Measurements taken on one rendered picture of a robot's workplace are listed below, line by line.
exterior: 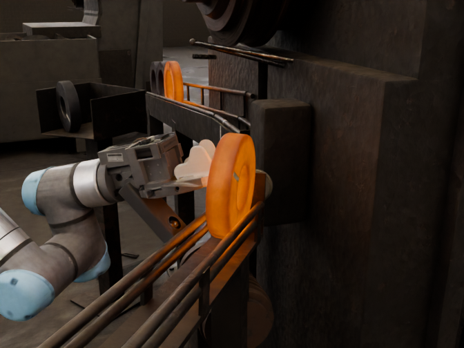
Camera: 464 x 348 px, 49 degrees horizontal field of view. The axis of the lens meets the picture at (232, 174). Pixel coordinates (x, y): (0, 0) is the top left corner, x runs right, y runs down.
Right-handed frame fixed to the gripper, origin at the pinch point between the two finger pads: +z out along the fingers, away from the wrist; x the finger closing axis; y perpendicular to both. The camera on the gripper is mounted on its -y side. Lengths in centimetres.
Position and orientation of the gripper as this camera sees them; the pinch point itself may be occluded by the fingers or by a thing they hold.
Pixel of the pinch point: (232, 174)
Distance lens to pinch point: 74.2
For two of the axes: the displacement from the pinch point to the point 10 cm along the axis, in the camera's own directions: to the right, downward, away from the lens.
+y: -2.4, -9.4, -2.4
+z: 9.2, -1.5, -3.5
